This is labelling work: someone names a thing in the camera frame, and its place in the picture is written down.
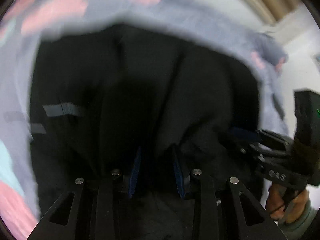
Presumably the black jacket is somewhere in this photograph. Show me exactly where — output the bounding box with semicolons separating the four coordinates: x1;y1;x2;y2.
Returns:
30;24;259;239

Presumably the grey right sleeve forearm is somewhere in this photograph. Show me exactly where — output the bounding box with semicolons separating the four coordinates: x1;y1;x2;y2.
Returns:
278;200;317;240

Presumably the person's right hand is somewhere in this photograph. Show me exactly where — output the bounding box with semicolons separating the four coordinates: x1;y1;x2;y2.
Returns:
266;184;310;224

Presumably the grey floral fleece blanket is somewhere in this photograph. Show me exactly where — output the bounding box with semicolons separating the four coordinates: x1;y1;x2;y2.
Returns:
1;0;288;239

